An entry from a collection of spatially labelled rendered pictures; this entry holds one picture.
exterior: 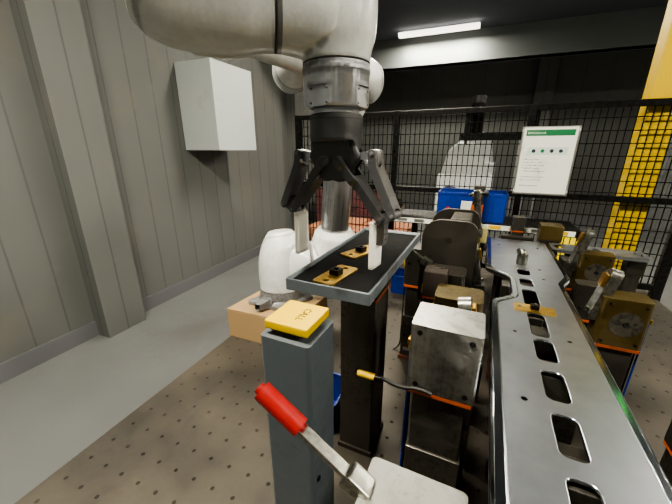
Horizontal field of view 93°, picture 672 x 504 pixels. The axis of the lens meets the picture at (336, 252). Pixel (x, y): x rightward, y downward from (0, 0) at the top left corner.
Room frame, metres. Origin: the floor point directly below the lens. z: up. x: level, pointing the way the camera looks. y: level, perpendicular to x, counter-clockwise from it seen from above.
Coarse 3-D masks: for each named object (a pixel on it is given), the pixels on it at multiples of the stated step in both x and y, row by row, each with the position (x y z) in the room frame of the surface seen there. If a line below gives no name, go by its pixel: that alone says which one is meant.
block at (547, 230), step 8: (544, 224) 1.27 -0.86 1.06; (552, 224) 1.27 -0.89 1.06; (560, 224) 1.27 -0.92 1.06; (544, 232) 1.25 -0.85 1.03; (552, 232) 1.24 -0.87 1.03; (560, 232) 1.23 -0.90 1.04; (536, 240) 1.32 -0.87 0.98; (544, 240) 1.25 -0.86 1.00; (552, 240) 1.24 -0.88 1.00; (560, 240) 1.23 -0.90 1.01; (536, 248) 1.28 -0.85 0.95
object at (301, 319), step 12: (276, 312) 0.36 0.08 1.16; (288, 312) 0.36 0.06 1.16; (300, 312) 0.36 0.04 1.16; (312, 312) 0.36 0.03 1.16; (324, 312) 0.36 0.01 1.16; (276, 324) 0.33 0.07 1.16; (288, 324) 0.33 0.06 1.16; (300, 324) 0.33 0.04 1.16; (312, 324) 0.33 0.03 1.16; (300, 336) 0.32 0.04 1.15
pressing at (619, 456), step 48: (528, 288) 0.78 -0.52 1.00; (528, 336) 0.55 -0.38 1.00; (576, 336) 0.55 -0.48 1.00; (528, 384) 0.41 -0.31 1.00; (576, 384) 0.41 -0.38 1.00; (528, 432) 0.32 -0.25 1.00; (624, 432) 0.32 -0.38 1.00; (528, 480) 0.26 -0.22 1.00; (576, 480) 0.26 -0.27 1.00; (624, 480) 0.26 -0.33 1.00
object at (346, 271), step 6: (330, 270) 0.47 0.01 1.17; (336, 270) 0.47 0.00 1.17; (342, 270) 0.48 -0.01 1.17; (348, 270) 0.49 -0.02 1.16; (354, 270) 0.49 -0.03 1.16; (318, 276) 0.47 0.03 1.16; (324, 276) 0.47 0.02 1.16; (330, 276) 0.47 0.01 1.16; (336, 276) 0.47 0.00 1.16; (342, 276) 0.47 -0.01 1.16; (318, 282) 0.45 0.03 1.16; (324, 282) 0.44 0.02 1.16; (330, 282) 0.44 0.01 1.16; (336, 282) 0.44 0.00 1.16
